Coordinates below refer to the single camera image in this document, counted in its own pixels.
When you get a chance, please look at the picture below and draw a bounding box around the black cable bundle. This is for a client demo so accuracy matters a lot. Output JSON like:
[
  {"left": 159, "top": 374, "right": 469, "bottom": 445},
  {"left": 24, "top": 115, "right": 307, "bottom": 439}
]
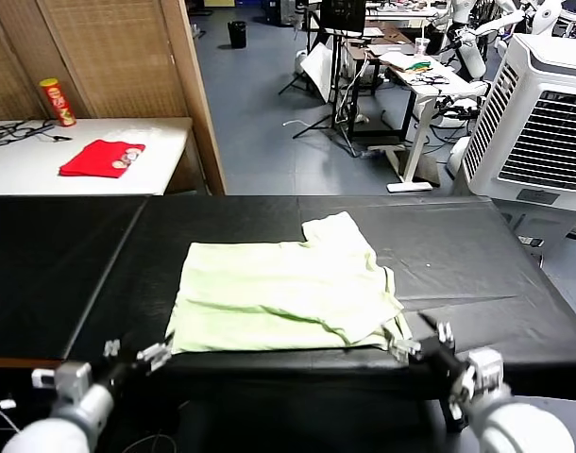
[{"left": 0, "top": 118, "right": 74, "bottom": 148}]

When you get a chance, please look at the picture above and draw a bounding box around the light green t-shirt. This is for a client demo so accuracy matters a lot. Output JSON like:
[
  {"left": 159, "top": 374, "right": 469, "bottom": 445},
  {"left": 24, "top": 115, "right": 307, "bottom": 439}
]
[{"left": 164, "top": 210, "right": 415, "bottom": 355}]

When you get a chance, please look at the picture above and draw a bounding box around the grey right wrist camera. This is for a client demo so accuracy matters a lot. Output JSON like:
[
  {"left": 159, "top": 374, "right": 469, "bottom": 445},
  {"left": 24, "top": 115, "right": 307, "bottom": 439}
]
[{"left": 457, "top": 347, "right": 505, "bottom": 402}]

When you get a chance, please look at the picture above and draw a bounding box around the white humanoid robot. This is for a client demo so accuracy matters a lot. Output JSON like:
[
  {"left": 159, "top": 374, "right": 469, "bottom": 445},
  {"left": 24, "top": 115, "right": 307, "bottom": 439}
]
[
  {"left": 429, "top": 0, "right": 490, "bottom": 84},
  {"left": 479, "top": 0, "right": 566, "bottom": 53}
]

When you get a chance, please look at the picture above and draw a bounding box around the white side table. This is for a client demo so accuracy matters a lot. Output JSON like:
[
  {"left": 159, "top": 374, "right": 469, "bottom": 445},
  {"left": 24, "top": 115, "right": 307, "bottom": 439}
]
[{"left": 0, "top": 116, "right": 195, "bottom": 196}]

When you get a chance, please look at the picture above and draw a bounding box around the folded red shirt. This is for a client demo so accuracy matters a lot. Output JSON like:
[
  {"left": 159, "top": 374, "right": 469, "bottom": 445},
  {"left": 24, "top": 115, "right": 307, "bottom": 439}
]
[{"left": 59, "top": 139, "right": 146, "bottom": 180}]

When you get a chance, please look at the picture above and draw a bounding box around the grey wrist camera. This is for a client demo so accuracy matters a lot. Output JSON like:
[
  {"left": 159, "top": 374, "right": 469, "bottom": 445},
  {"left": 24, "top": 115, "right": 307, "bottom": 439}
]
[
  {"left": 457, "top": 347, "right": 505, "bottom": 402},
  {"left": 31, "top": 361, "right": 93, "bottom": 400}
]

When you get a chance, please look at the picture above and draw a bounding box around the white air cooler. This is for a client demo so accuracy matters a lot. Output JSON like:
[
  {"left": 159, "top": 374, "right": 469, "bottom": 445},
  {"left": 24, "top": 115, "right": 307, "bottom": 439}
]
[{"left": 450, "top": 32, "right": 576, "bottom": 223}]

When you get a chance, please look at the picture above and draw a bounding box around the black monitor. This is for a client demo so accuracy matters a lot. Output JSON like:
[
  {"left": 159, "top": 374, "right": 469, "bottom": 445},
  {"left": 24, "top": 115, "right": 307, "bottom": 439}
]
[{"left": 319, "top": 0, "right": 367, "bottom": 30}]

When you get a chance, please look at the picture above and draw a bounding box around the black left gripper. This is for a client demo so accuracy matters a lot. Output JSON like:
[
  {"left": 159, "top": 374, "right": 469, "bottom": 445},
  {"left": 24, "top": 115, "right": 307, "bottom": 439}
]
[{"left": 96, "top": 329, "right": 176, "bottom": 395}]

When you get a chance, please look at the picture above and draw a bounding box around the white standing desk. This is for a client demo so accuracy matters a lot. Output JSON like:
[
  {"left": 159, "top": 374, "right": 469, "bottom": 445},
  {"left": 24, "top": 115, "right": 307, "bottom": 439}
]
[{"left": 358, "top": 40, "right": 478, "bottom": 193}]

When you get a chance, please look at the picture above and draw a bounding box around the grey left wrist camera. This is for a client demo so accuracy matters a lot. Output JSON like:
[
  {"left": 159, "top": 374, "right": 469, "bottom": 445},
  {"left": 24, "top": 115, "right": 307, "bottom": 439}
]
[{"left": 31, "top": 361, "right": 93, "bottom": 400}]

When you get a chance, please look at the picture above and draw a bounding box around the small black table cover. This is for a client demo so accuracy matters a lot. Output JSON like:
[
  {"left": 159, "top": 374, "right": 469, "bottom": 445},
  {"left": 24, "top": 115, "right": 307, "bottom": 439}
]
[{"left": 0, "top": 193, "right": 150, "bottom": 364}]

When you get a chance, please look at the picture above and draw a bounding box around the black tripod stand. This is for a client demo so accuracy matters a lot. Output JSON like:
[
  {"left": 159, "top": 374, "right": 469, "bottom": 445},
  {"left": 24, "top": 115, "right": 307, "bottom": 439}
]
[{"left": 278, "top": 25, "right": 364, "bottom": 143}]

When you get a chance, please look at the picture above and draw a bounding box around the red yellow chips can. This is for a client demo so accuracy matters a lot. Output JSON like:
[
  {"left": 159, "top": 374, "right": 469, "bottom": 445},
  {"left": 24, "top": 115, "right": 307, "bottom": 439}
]
[{"left": 38, "top": 77, "right": 77, "bottom": 127}]

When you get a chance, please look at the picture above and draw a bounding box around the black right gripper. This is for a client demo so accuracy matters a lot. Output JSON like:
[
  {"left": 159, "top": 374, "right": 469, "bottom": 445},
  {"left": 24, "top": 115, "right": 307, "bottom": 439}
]
[{"left": 384, "top": 313, "right": 468, "bottom": 393}]

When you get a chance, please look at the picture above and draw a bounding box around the thin white cable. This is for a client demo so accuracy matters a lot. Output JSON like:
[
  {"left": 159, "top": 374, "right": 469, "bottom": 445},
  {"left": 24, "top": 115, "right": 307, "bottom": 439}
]
[{"left": 0, "top": 398, "right": 23, "bottom": 435}]

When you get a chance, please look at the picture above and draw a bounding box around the large black table cover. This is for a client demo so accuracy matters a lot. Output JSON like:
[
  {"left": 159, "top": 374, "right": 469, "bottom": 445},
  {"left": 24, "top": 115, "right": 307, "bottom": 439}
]
[{"left": 63, "top": 193, "right": 576, "bottom": 402}]

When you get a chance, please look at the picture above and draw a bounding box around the black trash bin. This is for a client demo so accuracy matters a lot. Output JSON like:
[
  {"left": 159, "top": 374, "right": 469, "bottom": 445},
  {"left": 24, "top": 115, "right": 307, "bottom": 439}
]
[{"left": 227, "top": 20, "right": 248, "bottom": 49}]

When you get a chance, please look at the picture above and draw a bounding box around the wooden folding screen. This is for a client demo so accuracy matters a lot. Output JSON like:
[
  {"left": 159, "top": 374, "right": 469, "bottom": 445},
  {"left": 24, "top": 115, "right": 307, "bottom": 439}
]
[{"left": 0, "top": 0, "right": 228, "bottom": 195}]

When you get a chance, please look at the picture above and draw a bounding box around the grey laptop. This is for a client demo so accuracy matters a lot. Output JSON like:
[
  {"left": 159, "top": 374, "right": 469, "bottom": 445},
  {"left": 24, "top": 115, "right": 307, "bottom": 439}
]
[{"left": 366, "top": 42, "right": 415, "bottom": 57}]

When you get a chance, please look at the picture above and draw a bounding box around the white reflector board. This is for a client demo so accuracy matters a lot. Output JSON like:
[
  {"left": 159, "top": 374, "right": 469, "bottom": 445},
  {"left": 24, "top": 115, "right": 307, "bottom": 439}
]
[{"left": 302, "top": 42, "right": 334, "bottom": 103}]

